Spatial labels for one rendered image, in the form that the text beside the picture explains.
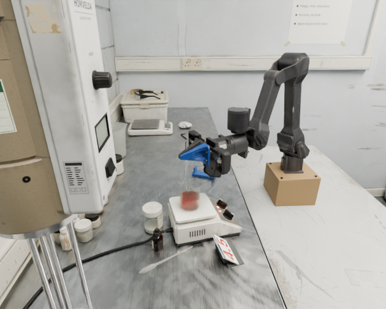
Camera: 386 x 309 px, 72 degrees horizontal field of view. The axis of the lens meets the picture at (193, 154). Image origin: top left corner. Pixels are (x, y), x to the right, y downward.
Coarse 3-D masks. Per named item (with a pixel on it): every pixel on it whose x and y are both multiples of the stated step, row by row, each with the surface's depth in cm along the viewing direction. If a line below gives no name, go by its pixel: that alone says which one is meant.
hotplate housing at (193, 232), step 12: (168, 204) 83; (168, 216) 84; (216, 216) 77; (180, 228) 73; (192, 228) 74; (204, 228) 75; (216, 228) 76; (228, 228) 78; (240, 228) 79; (180, 240) 75; (192, 240) 76; (204, 240) 78
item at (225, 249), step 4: (216, 236) 75; (220, 240) 75; (224, 240) 77; (220, 244) 72; (224, 244) 74; (224, 248) 72; (228, 248) 74; (224, 252) 70; (228, 252) 72; (228, 256) 69; (232, 256) 71; (232, 260) 69
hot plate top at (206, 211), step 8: (176, 200) 81; (200, 200) 81; (208, 200) 81; (176, 208) 78; (200, 208) 78; (208, 208) 78; (176, 216) 74; (184, 216) 74; (192, 216) 74; (200, 216) 74; (208, 216) 75
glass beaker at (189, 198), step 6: (180, 180) 77; (192, 180) 78; (198, 180) 77; (180, 186) 74; (192, 186) 79; (198, 186) 74; (180, 192) 75; (186, 192) 73; (192, 192) 73; (198, 192) 75; (180, 198) 76; (186, 198) 74; (192, 198) 74; (198, 198) 75; (180, 204) 77; (186, 204) 75; (192, 204) 75; (198, 204) 76; (186, 210) 76; (192, 210) 76
